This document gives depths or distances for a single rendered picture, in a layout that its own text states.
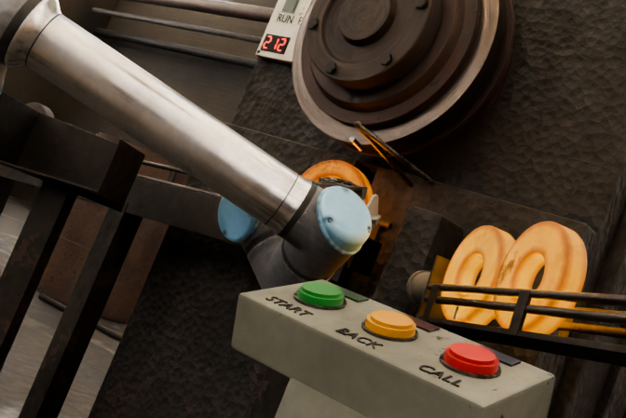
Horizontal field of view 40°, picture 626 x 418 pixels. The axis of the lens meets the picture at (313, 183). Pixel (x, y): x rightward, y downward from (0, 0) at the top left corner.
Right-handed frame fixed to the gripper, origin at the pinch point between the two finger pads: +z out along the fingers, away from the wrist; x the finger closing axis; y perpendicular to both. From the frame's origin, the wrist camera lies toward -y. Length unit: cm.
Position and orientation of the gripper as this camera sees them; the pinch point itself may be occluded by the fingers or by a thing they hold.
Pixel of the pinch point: (374, 220)
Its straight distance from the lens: 159.3
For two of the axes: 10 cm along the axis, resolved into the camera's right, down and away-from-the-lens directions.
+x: -7.4, -2.3, 6.4
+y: 1.9, -9.7, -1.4
